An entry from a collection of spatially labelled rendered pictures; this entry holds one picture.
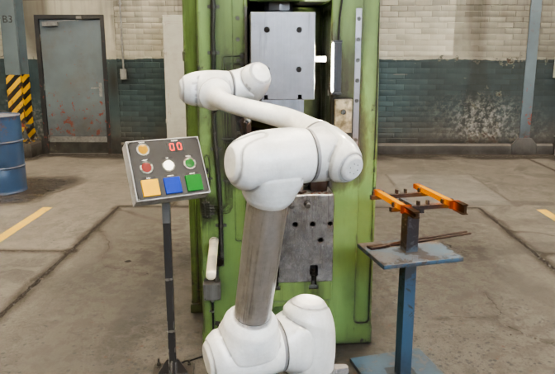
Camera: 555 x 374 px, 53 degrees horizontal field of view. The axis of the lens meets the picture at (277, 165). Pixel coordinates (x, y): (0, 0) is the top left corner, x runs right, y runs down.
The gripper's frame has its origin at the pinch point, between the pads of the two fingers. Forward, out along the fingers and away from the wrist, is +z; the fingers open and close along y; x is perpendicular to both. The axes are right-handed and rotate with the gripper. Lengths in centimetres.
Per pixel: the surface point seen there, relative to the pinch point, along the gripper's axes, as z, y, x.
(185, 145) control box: 49, 12, -2
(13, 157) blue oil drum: 461, 192, 1
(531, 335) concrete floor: 76, -187, -100
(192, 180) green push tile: 48.7, -3.0, 7.0
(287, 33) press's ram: 17, 21, -63
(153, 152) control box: 48, 17, 13
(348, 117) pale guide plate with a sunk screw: 39, -26, -74
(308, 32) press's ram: 14, 15, -70
